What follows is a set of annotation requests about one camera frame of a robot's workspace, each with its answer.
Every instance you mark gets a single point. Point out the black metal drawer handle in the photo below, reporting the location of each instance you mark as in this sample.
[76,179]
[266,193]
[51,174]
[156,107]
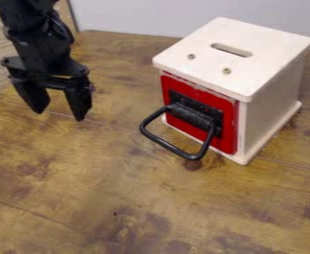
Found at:
[191,117]

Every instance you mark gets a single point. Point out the white wooden box cabinet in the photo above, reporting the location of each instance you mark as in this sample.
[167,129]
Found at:
[240,68]

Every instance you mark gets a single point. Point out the red drawer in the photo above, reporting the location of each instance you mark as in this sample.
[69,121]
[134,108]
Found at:
[226,104]

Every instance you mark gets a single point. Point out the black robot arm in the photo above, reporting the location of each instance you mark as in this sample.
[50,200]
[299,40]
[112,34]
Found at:
[42,66]

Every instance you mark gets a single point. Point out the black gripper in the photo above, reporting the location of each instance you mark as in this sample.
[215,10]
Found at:
[43,66]

